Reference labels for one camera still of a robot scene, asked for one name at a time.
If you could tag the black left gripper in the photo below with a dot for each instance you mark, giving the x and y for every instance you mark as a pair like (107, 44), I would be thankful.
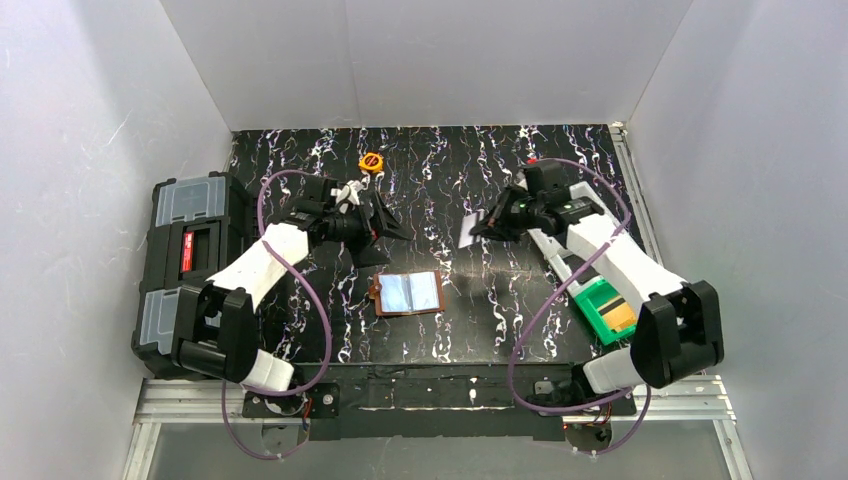
(370, 220)

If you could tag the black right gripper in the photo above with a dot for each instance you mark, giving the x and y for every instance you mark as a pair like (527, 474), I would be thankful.
(497, 220)

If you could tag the gold card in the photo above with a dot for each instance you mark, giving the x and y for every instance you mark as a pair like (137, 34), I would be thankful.
(617, 315)

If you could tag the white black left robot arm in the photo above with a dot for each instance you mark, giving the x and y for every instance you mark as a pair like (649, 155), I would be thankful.
(279, 248)

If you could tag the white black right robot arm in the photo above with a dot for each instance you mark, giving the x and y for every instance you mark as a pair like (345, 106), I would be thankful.
(678, 323)

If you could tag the white plastic bin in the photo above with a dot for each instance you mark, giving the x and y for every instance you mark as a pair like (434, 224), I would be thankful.
(563, 262)
(568, 205)

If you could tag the orange round cap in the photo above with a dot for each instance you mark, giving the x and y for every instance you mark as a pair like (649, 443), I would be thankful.
(371, 162)

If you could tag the green plastic bin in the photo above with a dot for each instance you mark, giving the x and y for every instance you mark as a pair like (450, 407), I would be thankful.
(589, 307)

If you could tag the black toolbox with clear lids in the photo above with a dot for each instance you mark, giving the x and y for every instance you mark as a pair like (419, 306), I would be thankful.
(192, 272)

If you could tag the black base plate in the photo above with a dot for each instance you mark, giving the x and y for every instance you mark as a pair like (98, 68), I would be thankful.
(409, 400)

